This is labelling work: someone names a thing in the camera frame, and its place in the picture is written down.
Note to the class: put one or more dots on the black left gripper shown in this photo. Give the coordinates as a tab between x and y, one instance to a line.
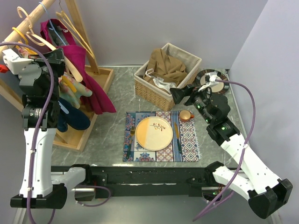
56	59

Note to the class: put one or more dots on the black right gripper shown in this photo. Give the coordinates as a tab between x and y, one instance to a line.
178	94

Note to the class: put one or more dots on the magenta pleated skirt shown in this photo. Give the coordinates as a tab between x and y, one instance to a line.
98	102

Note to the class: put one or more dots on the brown skirt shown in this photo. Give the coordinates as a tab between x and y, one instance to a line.
164	67

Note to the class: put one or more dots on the yellow plastic hanger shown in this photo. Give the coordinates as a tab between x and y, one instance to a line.
65	20

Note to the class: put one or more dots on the blue wire hanger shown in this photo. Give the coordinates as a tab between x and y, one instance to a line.
56	37

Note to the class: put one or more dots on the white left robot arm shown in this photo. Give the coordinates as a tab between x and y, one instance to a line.
40	124

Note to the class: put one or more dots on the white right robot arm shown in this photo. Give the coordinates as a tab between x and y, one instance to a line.
265	191

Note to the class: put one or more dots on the orange plastic hanger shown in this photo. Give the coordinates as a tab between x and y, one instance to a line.
21	35

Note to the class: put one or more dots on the cream wooden hanger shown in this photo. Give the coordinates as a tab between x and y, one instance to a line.
70	68

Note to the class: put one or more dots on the pastel floral skirt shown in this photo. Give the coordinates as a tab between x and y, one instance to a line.
35	80

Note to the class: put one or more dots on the light blue wide hanger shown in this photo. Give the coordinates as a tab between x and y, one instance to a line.
63	108

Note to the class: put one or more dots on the dark denim skirt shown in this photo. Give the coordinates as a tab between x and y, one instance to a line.
75	119

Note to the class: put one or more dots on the orange cup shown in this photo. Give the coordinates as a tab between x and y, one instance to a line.
185	115

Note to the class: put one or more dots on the wicker basket with liner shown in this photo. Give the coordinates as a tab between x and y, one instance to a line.
159	94

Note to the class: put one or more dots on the yellow cream dinner plate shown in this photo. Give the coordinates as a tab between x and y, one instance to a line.
154	133

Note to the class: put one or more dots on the patterned placemat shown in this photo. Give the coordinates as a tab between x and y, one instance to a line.
188	139

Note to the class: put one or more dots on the wooden clothes rack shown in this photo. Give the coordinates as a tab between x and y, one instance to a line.
71	139

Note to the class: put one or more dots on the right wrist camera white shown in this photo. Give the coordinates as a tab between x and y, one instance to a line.
210	81

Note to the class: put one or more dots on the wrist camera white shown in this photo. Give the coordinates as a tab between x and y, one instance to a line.
15	63
210	81

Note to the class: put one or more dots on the gold knife green handle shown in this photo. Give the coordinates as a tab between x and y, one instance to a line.
177	136

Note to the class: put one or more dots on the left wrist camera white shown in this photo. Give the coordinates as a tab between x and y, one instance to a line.
15	63

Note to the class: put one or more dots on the gold fork green handle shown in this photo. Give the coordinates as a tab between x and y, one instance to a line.
132	132

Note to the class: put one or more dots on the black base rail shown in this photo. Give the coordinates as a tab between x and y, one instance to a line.
143	181

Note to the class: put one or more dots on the aluminium frame rail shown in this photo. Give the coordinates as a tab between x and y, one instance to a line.
76	180

